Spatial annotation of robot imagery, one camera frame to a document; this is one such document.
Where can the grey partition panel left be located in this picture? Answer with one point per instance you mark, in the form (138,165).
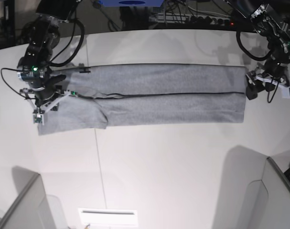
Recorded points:
(31,209)

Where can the blue box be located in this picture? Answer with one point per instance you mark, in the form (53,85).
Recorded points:
(131,3)

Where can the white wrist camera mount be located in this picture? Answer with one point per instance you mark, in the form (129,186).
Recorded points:
(42,107)
(269,84)

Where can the white power strip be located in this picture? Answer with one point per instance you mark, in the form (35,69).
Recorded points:
(175,18)

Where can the white slotted tray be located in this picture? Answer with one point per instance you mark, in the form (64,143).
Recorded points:
(108,217)

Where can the grey partition panel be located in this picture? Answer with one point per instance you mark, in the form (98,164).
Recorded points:
(31,209)
(266,203)

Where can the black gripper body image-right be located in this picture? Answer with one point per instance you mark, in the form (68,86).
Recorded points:
(274,67)

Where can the grey T-shirt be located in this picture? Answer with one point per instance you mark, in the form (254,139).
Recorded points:
(148,94)

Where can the grey partition panel right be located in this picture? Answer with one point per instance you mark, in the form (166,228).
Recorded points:
(266,203)

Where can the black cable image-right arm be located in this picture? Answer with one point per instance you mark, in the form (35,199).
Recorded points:
(253,46)

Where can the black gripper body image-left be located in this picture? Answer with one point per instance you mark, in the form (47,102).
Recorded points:
(45,90)

